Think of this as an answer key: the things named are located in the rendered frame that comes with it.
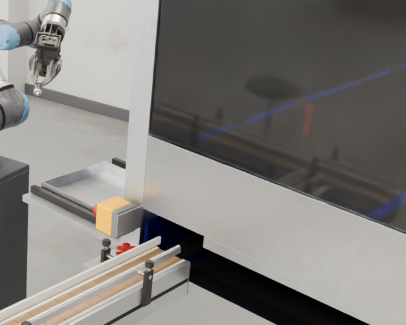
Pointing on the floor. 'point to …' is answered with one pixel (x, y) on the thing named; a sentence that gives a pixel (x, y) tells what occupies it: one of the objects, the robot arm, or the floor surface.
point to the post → (141, 109)
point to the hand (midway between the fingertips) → (40, 83)
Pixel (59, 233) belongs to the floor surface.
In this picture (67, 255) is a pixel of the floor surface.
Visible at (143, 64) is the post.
